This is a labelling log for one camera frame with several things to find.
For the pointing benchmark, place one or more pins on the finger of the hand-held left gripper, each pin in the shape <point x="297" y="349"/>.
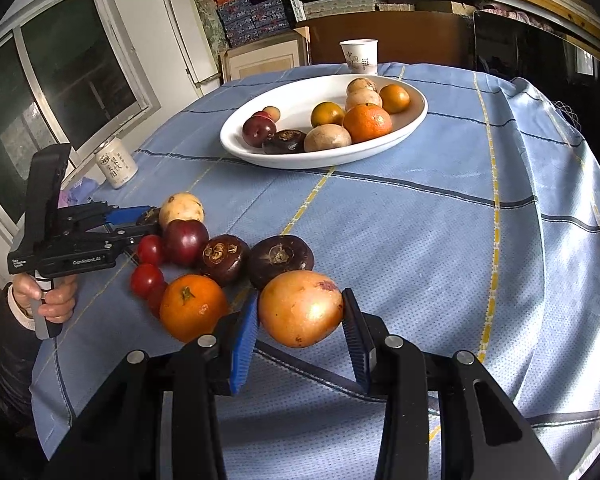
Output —
<point x="135" y="234"/>
<point x="125" y="215"/>

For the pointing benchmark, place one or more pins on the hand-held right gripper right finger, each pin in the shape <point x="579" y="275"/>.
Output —
<point x="357" y="345"/>

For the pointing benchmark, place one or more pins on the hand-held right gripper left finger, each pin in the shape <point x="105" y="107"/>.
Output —
<point x="242" y="350"/>

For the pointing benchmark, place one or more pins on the orange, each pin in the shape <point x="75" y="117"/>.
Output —
<point x="192" y="308"/>
<point x="367" y="123"/>
<point x="394" y="98"/>

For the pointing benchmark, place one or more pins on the tan round fruit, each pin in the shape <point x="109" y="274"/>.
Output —
<point x="327" y="138"/>
<point x="180" y="208"/>
<point x="361" y="85"/>
<point x="364" y="98"/>
<point x="300" y="308"/>

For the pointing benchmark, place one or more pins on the white oval plate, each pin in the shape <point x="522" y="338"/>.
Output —
<point x="280" y="160"/>

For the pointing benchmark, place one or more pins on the dark purple mangosteen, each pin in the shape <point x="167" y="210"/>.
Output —
<point x="223" y="259"/>
<point x="280" y="260"/>
<point x="285" y="141"/>

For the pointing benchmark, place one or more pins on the yellow-green citrus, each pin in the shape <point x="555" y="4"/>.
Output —
<point x="326" y="113"/>

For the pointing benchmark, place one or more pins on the person's left forearm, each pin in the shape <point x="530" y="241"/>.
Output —
<point x="10" y="360"/>

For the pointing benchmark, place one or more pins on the person's left hand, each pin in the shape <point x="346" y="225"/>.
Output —
<point x="62" y="302"/>

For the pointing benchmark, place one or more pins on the small red tomato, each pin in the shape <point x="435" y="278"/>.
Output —
<point x="150" y="250"/>
<point x="156" y="301"/>
<point x="146" y="280"/>

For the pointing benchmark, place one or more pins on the lilac plastic bag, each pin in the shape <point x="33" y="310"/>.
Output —
<point x="80" y="193"/>

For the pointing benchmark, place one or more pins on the white printed can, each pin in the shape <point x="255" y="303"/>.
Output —
<point x="117" y="165"/>

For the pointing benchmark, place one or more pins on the dark red plum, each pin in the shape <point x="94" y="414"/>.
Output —
<point x="257" y="131"/>
<point x="185" y="241"/>

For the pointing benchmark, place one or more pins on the blue checked tablecloth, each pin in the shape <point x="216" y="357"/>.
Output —
<point x="430" y="240"/>

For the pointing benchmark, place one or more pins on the white framed sliding window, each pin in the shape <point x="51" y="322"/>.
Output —
<point x="65" y="70"/>

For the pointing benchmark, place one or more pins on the small reddish round fruit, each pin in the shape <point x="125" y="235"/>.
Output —
<point x="271" y="111"/>

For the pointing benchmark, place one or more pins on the white long strip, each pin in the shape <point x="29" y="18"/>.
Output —
<point x="180" y="35"/>

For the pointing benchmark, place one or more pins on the green patterned panel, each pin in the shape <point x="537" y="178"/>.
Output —
<point x="207" y="15"/>

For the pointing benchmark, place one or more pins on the stack of blue floral boxes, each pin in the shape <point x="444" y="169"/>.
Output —
<point x="255" y="15"/>

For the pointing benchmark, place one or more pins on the white printed paper cup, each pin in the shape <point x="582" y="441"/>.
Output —
<point x="358" y="57"/>

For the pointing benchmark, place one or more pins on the brown wooden board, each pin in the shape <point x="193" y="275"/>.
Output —
<point x="390" y="35"/>

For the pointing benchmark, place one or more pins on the black glossy panel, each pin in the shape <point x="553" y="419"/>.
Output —
<point x="525" y="50"/>

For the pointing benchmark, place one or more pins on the pink floral cloth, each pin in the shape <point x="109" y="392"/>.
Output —
<point x="500" y="11"/>

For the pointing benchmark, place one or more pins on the wooden picture frame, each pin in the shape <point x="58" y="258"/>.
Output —
<point x="262" y="58"/>

